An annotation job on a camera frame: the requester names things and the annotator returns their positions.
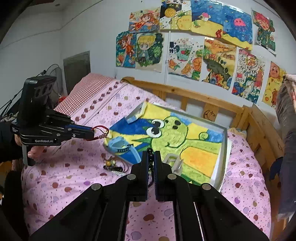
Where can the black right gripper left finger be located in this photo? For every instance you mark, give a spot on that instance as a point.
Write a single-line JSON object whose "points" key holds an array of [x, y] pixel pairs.
{"points": [[139, 185]]}

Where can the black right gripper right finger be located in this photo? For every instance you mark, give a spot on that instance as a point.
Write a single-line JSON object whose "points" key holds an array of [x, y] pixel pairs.
{"points": [[162, 184]]}

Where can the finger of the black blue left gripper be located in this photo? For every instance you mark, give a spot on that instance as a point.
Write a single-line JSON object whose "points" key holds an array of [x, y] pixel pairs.
{"points": [[82, 132]]}

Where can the white silver hair clip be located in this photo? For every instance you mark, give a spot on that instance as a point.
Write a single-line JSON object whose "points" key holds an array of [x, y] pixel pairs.
{"points": [[175, 162]]}

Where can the light blue smart watch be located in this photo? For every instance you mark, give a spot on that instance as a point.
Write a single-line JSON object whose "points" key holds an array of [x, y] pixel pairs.
{"points": [[124, 150]]}

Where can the person's left hand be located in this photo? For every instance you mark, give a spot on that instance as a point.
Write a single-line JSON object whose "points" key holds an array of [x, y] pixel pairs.
{"points": [[35, 151]]}

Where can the grey tray with frog drawing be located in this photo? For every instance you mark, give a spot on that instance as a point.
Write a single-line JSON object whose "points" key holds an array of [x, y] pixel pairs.
{"points": [[202, 144]]}

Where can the pink apple print bedsheet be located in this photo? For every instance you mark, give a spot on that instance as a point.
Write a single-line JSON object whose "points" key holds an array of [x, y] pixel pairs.
{"points": [[68, 195]]}

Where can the girl with fish drawing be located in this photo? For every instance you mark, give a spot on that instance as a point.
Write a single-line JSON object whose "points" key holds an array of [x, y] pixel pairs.
{"points": [[126, 49]]}

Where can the blond boy drawing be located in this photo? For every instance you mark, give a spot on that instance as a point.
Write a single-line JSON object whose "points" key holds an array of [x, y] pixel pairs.
{"points": [[149, 52]]}

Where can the turtle and fish drawing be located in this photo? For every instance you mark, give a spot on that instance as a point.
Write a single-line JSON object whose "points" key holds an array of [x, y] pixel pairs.
{"points": [[185, 58]]}

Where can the flying girl drawing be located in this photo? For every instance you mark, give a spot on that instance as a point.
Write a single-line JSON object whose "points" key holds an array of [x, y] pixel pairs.
{"points": [[144, 21]]}

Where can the colourful 2024 drawing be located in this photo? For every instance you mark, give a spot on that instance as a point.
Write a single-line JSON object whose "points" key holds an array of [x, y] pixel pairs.
{"points": [[249, 76]]}

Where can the yellow landscape drawing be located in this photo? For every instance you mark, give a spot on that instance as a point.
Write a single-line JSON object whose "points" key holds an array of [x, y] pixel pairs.
{"points": [[219, 58]]}

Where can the pile of clothes bundle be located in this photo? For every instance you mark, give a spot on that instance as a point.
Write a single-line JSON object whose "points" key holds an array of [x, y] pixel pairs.
{"points": [[284, 167]]}

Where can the yellow bear chick drawing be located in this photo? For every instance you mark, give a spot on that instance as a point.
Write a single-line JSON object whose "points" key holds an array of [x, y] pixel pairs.
{"points": [[274, 82]]}

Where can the yellow moon night drawing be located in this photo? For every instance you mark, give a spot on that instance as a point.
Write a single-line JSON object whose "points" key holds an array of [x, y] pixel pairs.
{"points": [[176, 15]]}

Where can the pink jellyfish sea drawing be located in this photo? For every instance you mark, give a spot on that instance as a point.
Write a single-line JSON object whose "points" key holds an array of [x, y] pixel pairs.
{"points": [[222, 21]]}

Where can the red haired character drawing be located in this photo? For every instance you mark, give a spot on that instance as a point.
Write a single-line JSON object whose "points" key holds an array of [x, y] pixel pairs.
{"points": [[265, 33]]}

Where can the dark wall panel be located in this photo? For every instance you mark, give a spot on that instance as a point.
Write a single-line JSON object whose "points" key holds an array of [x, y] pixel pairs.
{"points": [[75, 68]]}

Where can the wooden bed frame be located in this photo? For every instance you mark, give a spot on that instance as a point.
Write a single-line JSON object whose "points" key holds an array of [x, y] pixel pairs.
{"points": [[262, 137]]}

